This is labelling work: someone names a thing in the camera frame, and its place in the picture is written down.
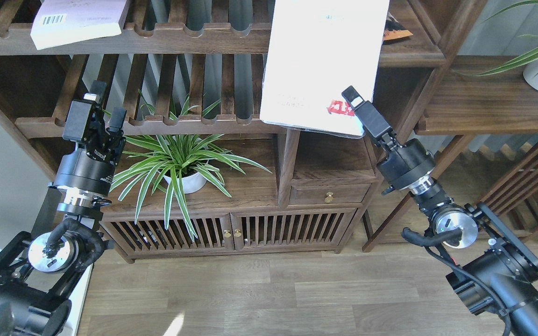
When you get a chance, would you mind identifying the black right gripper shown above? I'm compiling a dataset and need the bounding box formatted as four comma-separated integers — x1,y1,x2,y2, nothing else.
342,86,396,149

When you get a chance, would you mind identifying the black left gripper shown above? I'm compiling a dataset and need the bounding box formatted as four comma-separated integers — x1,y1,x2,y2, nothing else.
63,80,127,165

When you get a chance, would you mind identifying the white book red stamp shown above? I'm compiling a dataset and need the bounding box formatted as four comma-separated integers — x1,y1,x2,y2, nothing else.
260,0,390,138

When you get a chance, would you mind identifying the red earth cover book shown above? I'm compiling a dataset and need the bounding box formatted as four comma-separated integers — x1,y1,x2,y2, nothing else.
382,12,414,44

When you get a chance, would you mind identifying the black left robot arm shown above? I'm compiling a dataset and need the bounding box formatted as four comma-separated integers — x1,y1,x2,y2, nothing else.
0,81,127,336

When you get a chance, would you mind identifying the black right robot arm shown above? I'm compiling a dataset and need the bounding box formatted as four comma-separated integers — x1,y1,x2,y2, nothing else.
342,86,538,336

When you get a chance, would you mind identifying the wooden side shelf unit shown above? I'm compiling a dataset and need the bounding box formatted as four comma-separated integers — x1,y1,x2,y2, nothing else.
361,55,538,252

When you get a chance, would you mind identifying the spider plant in white pot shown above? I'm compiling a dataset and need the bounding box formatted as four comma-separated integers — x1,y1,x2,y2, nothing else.
103,91,270,241

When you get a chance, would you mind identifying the small wooden drawer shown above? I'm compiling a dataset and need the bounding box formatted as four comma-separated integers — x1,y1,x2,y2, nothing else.
288,184,370,205

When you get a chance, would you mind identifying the pale pink white book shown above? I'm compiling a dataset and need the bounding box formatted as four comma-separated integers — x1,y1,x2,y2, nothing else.
30,0,129,50

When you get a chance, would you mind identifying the dark wooden bookshelf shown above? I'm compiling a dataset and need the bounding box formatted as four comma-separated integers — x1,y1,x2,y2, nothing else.
0,0,487,265

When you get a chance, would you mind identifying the right slatted cabinet door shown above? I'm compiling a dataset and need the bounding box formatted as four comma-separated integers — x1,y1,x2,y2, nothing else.
230,208,355,253

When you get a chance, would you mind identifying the slatted cabinet door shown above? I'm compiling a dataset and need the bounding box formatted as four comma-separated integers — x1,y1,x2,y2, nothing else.
101,214,233,257
230,208,355,253

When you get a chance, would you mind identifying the left slatted cabinet door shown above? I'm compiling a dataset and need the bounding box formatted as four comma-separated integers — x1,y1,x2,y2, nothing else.
101,214,233,257

